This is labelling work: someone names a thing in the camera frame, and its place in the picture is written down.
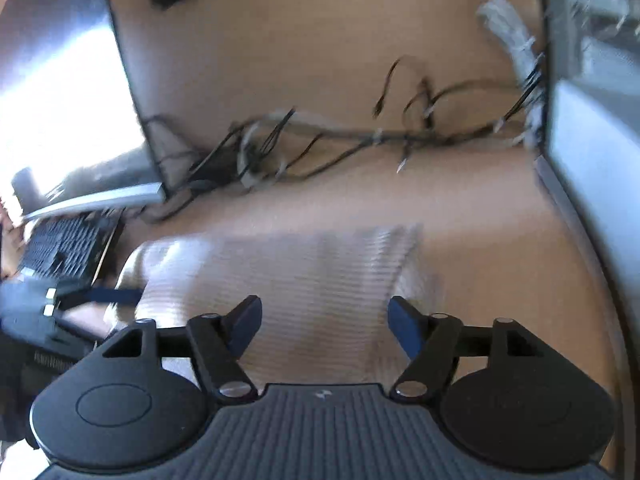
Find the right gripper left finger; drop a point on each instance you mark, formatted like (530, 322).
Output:
(217, 343)

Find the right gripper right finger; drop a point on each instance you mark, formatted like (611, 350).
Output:
(430, 343)

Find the striped beige sweater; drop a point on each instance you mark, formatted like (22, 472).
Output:
(324, 297)

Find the black keyboard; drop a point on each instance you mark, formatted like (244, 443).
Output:
(70, 248)

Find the black curved monitor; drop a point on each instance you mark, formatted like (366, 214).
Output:
(71, 137)

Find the white computer case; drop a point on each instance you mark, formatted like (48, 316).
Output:
(590, 159)

